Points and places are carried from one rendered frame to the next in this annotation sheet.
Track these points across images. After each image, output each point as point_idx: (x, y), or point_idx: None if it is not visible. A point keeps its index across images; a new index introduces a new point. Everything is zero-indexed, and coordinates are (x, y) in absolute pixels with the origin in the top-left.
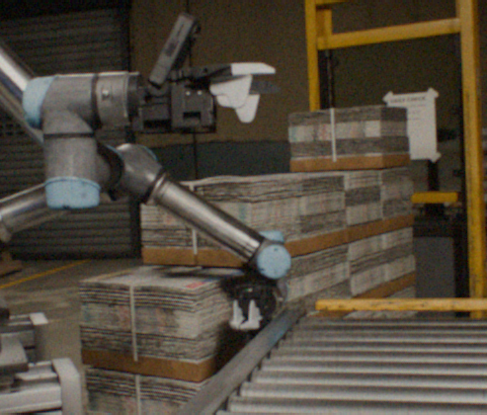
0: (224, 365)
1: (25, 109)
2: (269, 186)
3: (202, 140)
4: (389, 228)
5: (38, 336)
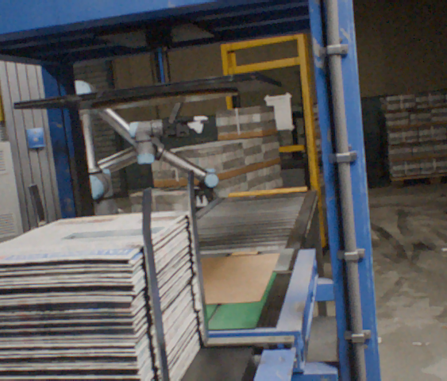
0: None
1: (129, 133)
2: (207, 149)
3: (163, 117)
4: (267, 165)
5: None
